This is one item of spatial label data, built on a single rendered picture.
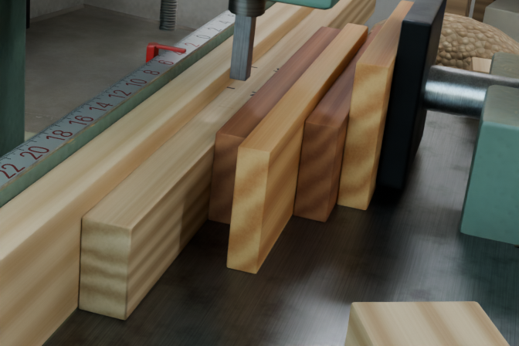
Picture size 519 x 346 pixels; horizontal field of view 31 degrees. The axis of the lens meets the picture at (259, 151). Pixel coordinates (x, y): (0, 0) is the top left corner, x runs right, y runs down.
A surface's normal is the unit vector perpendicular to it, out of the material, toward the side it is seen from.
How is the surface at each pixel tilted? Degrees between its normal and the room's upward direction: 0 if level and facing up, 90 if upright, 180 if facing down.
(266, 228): 90
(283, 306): 0
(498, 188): 90
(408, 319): 0
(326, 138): 90
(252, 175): 90
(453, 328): 0
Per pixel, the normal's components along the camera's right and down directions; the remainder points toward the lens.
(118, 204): 0.11, -0.92
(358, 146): -0.27, 0.33
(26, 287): 0.96, 0.19
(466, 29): 0.04, -0.73
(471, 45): -0.02, -0.47
